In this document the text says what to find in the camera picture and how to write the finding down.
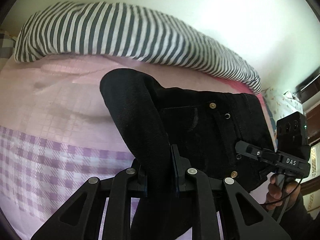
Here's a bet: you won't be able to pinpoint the black pants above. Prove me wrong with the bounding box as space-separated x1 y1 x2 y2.
100 69 273 239

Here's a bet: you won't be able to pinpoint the right hand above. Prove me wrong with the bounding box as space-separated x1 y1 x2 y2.
265 174 300 211

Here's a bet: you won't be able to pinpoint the white triangle patterned cloth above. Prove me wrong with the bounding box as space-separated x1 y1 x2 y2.
262 87 304 122

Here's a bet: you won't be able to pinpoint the pink purple checked bedsheet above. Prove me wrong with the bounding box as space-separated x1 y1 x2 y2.
1 55 274 239

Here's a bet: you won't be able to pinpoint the grey white striped pillow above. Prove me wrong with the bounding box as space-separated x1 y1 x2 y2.
14 2 261 94

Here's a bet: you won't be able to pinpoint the black camera box right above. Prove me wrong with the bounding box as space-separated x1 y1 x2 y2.
276 112 311 161

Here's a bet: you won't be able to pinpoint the black cable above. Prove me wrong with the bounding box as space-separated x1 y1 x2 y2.
260 177 302 209

